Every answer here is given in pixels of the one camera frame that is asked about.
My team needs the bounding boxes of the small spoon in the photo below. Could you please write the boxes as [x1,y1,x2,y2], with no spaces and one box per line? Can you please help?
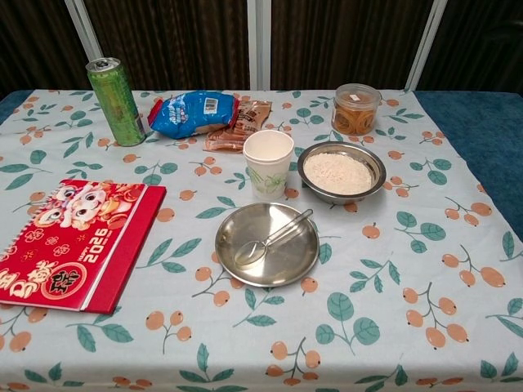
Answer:
[234,208,315,271]

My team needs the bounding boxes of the white paper cup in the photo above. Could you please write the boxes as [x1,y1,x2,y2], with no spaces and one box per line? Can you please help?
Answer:
[242,130,296,202]

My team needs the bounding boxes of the round steel plate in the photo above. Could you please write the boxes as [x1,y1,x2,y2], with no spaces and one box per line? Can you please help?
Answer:
[214,202,321,289]

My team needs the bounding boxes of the metal bowl with grains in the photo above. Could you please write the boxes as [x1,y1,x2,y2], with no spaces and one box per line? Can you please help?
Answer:
[297,141,387,206]

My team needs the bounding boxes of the orange-brown snack packet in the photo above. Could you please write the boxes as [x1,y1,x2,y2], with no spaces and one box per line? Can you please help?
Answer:
[203,96,274,154]

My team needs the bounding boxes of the blue snack bag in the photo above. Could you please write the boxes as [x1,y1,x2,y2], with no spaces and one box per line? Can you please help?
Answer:
[147,90,242,140]

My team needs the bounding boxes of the clear jar of rubber bands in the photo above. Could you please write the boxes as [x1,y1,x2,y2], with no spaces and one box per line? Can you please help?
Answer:
[331,83,382,136]

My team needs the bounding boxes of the floral leaf-print tablecloth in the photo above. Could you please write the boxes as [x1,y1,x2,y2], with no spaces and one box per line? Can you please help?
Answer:
[0,88,523,392]

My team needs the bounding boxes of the green drink can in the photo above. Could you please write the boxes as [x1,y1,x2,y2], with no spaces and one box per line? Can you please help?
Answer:
[85,56,147,148]

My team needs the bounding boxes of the dark partition screen panel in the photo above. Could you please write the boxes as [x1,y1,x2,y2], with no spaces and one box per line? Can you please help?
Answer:
[259,0,436,91]
[0,0,103,100]
[404,0,523,94]
[83,0,261,92]

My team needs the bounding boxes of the red 2026 desk calendar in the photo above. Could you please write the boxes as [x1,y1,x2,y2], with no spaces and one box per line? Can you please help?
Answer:
[0,178,168,315]

